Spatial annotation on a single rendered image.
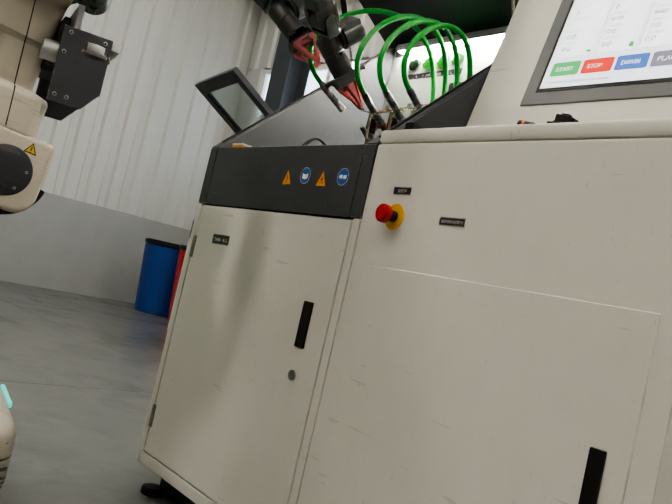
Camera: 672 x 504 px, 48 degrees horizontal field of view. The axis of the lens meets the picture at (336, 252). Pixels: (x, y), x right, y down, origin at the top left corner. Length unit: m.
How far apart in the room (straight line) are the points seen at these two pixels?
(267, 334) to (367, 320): 0.33
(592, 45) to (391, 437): 0.88
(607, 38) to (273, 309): 0.91
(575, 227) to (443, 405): 0.37
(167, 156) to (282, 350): 7.58
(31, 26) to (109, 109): 7.09
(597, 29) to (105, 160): 7.49
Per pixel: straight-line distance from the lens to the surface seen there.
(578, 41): 1.69
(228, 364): 1.83
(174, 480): 1.99
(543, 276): 1.21
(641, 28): 1.63
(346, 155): 1.62
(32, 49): 1.74
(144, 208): 9.06
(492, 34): 2.19
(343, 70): 1.96
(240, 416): 1.76
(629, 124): 1.20
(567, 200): 1.22
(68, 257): 8.66
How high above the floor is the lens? 0.63
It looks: 3 degrees up
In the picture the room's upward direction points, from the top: 13 degrees clockwise
